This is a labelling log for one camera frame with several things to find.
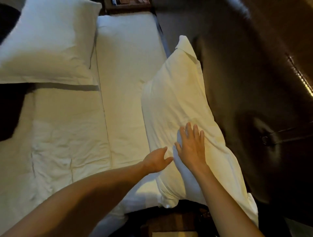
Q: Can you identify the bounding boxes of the red magazine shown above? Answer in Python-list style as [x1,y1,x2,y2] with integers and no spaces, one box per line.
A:
[117,0,150,5]

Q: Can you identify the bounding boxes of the wooden nightstand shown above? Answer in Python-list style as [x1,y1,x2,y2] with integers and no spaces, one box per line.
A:
[104,0,153,15]

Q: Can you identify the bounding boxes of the person's left forearm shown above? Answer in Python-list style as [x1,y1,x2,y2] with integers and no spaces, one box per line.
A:
[0,162,150,237]

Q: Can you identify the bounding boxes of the person's left hand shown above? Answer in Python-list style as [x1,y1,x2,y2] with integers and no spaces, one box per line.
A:
[141,146,174,175]

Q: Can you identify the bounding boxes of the person's right forearm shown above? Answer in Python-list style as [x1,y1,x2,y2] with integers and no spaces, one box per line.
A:
[194,165,266,237]

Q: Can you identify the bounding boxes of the white pillow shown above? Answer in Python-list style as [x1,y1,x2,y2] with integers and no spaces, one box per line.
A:
[0,0,103,86]
[141,35,260,228]

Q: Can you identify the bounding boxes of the brown leather headboard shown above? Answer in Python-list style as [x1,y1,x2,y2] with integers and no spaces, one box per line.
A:
[151,0,313,228]

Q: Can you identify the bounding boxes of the white bed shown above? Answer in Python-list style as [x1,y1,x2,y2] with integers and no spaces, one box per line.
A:
[0,11,171,237]

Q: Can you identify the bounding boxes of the person's right hand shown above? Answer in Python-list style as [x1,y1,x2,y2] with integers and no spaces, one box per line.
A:
[174,122,208,173]

